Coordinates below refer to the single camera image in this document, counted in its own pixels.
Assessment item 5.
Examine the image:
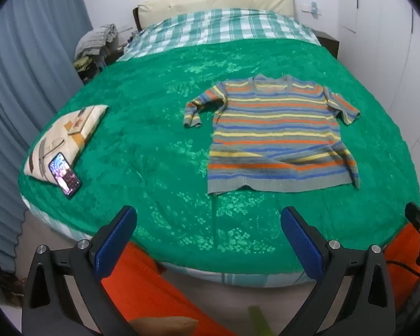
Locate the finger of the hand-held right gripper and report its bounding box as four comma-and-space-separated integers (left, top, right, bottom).
405, 202, 420, 234

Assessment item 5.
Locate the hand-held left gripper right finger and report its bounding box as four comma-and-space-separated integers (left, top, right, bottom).
280, 206, 396, 336

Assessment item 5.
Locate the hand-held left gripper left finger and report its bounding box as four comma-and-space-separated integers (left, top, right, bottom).
21, 205, 139, 336

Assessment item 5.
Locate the striped knitted sweater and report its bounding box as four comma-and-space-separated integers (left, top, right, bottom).
183, 74, 361, 195

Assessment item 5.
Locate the pile of clothes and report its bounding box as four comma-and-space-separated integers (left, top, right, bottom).
73, 24, 119, 74

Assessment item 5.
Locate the orange knitted cloth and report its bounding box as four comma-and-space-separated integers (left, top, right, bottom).
100, 224, 420, 336

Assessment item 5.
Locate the black smartphone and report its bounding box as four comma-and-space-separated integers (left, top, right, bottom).
48, 152, 82, 197

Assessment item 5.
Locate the green floral blanket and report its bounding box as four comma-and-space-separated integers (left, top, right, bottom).
17, 39, 420, 274

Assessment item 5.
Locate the beige patterned pillow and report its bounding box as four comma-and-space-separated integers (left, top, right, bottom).
23, 104, 109, 186

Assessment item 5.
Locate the dark fuzzy object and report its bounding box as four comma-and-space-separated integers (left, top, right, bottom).
0, 254, 26, 309

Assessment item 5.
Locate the gold flat phone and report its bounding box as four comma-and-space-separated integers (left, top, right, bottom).
67, 107, 96, 136

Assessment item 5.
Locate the grey blue curtain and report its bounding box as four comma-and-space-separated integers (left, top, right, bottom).
0, 0, 93, 274

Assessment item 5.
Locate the dark wooden nightstand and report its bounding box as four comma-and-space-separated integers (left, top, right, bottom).
315, 30, 340, 59

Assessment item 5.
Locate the green checkered bedsheet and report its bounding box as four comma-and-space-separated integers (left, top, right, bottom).
117, 8, 323, 62

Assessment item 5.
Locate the cream padded headboard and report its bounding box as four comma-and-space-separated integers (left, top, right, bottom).
133, 0, 296, 30

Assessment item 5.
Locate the black cable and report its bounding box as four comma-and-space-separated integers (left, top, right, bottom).
385, 260, 420, 281

